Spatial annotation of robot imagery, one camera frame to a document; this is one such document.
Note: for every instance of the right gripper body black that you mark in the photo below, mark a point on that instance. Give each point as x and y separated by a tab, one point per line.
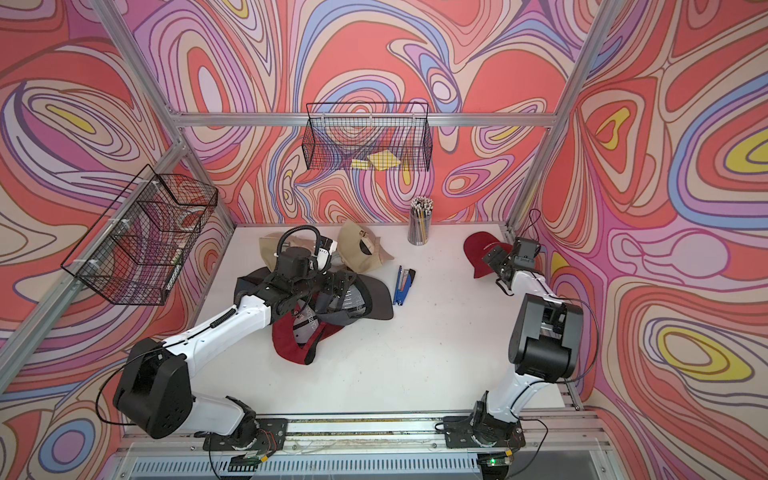
501	260

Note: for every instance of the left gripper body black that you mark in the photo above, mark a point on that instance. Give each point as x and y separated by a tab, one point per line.
326	285

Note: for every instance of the dark red cap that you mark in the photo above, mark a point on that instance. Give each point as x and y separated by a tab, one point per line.
476	246
296	335

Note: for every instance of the dark grey cap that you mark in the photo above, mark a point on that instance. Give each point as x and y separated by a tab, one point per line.
249	285
368	298

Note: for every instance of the dark red cap front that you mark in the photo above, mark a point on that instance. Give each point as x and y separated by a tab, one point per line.
296	335

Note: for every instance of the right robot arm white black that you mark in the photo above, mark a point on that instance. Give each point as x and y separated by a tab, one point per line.
545	341

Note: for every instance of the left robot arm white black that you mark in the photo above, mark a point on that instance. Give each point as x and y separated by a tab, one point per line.
154	390

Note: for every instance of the pencil cup with pencils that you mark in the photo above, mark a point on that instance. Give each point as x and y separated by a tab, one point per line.
421	210

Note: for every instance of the yellow sticky notes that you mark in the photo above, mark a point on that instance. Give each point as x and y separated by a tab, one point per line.
379	161

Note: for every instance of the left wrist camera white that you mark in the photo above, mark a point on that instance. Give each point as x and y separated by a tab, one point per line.
325	249

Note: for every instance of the black wire basket back wall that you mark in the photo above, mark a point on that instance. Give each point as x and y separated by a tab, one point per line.
337	132

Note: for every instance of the black wire basket wall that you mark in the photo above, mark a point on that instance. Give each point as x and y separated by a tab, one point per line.
144	238
337	132

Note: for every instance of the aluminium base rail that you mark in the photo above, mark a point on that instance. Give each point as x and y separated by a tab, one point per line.
559	445

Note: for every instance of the black wire basket left wall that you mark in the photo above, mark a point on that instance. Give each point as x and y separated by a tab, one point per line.
144	238

